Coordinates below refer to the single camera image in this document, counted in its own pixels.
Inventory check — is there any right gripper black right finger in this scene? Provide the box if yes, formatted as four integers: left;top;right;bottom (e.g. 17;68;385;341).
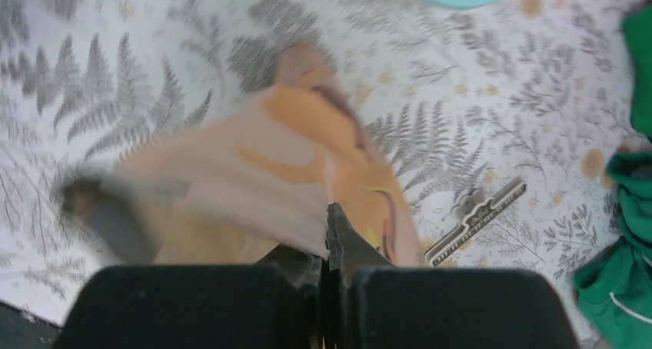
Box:
325;204;579;349

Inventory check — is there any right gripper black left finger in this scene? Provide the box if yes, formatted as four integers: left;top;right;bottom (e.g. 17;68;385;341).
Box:
54;246;322;348

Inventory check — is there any pink cat litter bag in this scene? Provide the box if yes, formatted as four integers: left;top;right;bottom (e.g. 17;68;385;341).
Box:
61;42;424;267

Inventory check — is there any brown bag sealing clip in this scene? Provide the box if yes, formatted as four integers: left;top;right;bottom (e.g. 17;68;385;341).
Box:
424;177;527;267

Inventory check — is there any green sweatshirt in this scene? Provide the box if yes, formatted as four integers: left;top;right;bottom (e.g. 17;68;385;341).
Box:
574;4;651;348

